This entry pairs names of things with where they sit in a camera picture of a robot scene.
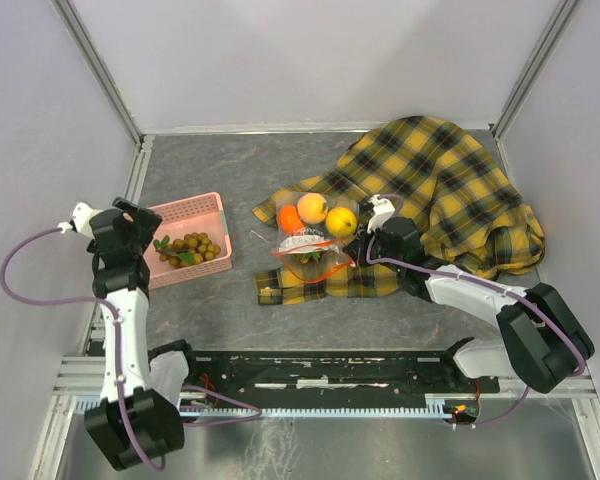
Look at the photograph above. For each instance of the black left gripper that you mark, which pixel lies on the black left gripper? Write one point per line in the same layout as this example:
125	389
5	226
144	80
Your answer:
144	222

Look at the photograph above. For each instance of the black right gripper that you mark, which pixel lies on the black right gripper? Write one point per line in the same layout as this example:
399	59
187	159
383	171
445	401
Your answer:
356	249

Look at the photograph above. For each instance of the brown fake longan bunch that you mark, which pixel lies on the brown fake longan bunch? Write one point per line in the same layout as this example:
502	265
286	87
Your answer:
189	250

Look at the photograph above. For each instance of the clear zip top bag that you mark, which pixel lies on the clear zip top bag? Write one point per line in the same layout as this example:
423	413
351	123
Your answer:
313	238

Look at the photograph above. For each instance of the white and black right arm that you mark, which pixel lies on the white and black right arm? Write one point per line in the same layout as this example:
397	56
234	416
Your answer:
540	340

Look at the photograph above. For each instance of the red-yellow fake cherry cluster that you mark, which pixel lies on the red-yellow fake cherry cluster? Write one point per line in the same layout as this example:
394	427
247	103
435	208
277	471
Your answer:
308	257

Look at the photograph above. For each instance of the orange-yellow fake peach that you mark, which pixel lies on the orange-yellow fake peach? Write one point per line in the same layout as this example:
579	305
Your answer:
312	208

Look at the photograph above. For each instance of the orange fake tangerine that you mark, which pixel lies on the orange fake tangerine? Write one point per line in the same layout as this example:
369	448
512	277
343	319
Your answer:
288	220

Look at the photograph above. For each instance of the pink perforated plastic basket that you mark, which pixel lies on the pink perforated plastic basket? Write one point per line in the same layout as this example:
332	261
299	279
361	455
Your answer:
201	213

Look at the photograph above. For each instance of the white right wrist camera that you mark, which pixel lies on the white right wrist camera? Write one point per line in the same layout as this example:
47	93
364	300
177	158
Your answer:
383	207

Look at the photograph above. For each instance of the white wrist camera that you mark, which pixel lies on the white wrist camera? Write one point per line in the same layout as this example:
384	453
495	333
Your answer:
383	207
80	220

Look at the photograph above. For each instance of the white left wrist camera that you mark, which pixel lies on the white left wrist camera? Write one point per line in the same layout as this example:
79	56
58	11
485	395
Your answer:
80	220

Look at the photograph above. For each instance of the aluminium frame rail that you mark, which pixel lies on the aluminium frame rail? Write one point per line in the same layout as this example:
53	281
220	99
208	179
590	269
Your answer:
115	240

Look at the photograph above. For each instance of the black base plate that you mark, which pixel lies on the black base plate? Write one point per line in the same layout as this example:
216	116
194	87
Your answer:
321	378

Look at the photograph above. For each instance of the light blue cable duct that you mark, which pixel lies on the light blue cable duct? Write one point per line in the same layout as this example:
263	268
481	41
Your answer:
425	408

